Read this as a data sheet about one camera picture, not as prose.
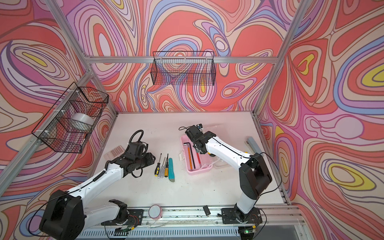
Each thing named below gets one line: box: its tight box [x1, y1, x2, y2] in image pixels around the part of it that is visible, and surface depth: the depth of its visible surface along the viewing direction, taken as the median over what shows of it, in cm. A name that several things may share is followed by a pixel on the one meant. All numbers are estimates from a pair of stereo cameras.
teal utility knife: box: [168, 157, 175, 183], surface depth 91 cm
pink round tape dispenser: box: [148, 204, 163, 221], surface depth 73 cm
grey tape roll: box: [71, 112, 95, 126], surface depth 75 cm
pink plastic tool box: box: [180, 134, 213, 175], surface depth 94 cm
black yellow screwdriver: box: [154, 153, 162, 177], surface depth 90 cm
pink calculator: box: [103, 145, 125, 161], surface depth 97 cm
